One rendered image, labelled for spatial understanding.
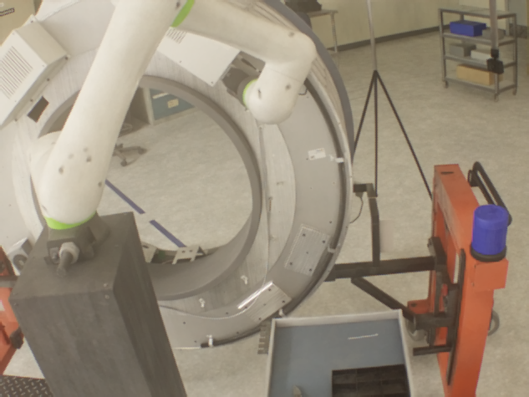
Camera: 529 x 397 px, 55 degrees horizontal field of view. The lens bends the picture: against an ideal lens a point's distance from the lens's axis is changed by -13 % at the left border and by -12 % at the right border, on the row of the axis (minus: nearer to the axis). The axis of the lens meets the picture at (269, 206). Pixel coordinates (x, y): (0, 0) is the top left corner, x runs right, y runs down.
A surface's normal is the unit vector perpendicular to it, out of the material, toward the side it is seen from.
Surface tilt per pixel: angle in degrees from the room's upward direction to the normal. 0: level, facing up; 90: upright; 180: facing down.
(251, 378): 0
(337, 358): 0
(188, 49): 90
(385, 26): 90
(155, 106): 90
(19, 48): 90
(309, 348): 0
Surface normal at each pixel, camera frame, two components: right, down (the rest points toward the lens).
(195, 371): -0.11, -0.88
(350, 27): 0.58, 0.31
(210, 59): -0.07, 0.46
